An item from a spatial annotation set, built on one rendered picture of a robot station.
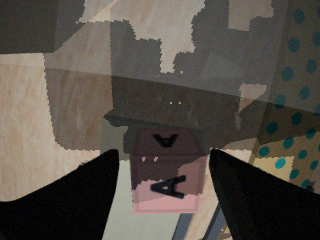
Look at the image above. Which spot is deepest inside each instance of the pink letter block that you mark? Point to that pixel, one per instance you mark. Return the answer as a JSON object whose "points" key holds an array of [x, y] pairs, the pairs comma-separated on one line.
{"points": [[167, 171]]}

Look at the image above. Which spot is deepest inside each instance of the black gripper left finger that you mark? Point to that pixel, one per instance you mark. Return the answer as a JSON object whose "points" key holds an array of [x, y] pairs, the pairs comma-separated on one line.
{"points": [[75, 207]]}

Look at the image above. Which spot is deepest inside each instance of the yellow strip with teal polka dots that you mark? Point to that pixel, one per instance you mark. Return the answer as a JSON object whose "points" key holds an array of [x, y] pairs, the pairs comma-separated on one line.
{"points": [[288, 144]]}

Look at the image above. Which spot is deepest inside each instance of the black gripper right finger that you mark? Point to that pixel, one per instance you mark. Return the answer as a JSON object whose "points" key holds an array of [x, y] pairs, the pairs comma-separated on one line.
{"points": [[259, 206]]}

